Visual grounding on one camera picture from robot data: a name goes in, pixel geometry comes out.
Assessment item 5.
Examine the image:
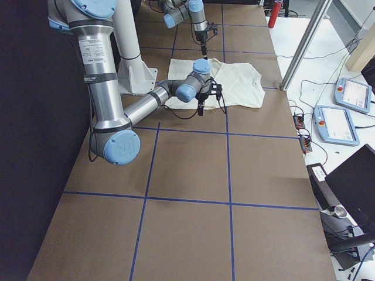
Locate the teach pendant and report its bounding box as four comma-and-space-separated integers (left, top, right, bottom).
313, 105, 360, 146
333, 77, 372, 114

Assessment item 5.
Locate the near teach pendant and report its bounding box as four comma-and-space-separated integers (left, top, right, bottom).
313, 105, 360, 146

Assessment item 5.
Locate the black power adapter box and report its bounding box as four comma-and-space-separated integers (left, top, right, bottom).
306, 163, 340, 210

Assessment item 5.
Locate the far teach pendant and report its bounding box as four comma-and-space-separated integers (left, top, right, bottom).
333, 77, 372, 114

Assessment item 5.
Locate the red cylinder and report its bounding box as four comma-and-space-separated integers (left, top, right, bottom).
268, 0, 283, 29

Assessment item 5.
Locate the aluminium frame post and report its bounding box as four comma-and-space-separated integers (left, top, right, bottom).
280, 0, 333, 91

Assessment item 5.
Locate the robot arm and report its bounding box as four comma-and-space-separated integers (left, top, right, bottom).
48, 1, 214, 165
158, 0, 210, 60

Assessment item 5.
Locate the black monitor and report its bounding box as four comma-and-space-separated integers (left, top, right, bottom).
326, 144, 374, 233

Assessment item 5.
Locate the white long-sleeve t-shirt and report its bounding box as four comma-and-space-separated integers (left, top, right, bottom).
166, 58, 265, 109

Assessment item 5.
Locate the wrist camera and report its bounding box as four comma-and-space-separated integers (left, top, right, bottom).
206, 22, 218, 36
209, 83, 222, 101

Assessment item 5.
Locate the metal cup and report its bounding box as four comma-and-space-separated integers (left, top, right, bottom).
333, 205, 347, 219

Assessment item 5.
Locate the orange connector box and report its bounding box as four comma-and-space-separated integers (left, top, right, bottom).
299, 135, 312, 154
293, 115, 305, 129

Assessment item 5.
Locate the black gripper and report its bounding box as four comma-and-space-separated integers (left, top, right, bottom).
196, 92, 207, 116
195, 30, 208, 60

